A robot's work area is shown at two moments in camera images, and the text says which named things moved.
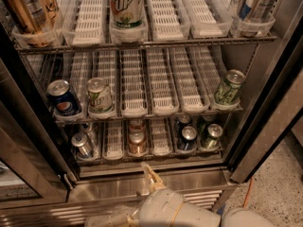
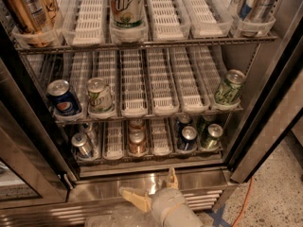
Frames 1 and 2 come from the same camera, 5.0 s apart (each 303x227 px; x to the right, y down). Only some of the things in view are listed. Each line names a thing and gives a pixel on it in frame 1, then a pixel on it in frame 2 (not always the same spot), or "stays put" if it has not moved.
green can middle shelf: [229, 91] stays put
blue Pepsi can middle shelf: [61, 97] stays put
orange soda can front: [136, 143] stays put
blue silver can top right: [256, 8] stays put
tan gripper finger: [154, 183] to [172, 180]
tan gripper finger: [134, 219] to [140, 198]
